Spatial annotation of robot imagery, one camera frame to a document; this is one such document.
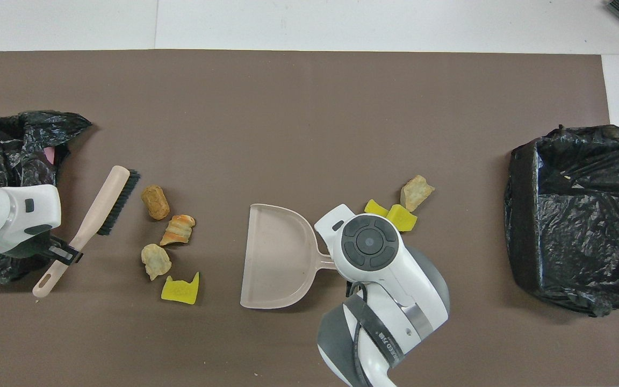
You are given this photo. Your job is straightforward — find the black trash bag pink bin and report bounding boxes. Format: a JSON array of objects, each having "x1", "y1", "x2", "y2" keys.
[{"x1": 0, "y1": 111, "x2": 93, "y2": 285}]

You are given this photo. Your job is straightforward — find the brown oval bread roll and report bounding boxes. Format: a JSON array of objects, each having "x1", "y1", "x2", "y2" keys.
[{"x1": 141, "y1": 185, "x2": 170, "y2": 221}]

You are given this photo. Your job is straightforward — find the beige toast piece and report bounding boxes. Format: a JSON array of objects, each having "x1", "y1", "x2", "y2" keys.
[{"x1": 400, "y1": 175, "x2": 435, "y2": 212}]

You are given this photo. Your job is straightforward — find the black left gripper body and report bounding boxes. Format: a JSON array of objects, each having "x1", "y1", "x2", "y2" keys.
[{"x1": 14, "y1": 225, "x2": 67, "y2": 260}]

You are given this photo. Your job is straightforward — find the notched yellow sponge piece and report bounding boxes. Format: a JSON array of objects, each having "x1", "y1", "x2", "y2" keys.
[{"x1": 161, "y1": 271, "x2": 200, "y2": 305}]

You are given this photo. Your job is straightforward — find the pale bread piece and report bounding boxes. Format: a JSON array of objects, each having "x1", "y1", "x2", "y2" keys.
[{"x1": 141, "y1": 243, "x2": 172, "y2": 281}]

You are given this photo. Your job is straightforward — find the beige hand brush black bristles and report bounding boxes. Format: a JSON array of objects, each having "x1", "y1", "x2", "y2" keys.
[{"x1": 32, "y1": 166, "x2": 141, "y2": 299}]

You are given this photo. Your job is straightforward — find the beige plastic dustpan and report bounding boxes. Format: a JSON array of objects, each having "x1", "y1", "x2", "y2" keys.
[{"x1": 240, "y1": 203, "x2": 338, "y2": 310}]

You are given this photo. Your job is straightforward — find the black trash bag lined bin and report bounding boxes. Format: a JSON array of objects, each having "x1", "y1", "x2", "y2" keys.
[{"x1": 505, "y1": 125, "x2": 619, "y2": 318}]

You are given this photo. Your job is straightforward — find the brown table mat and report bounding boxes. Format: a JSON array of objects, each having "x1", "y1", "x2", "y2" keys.
[{"x1": 0, "y1": 49, "x2": 619, "y2": 387}]

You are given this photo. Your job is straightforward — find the orange striped croissant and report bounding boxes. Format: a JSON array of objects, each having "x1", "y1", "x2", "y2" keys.
[{"x1": 159, "y1": 214, "x2": 196, "y2": 247}]

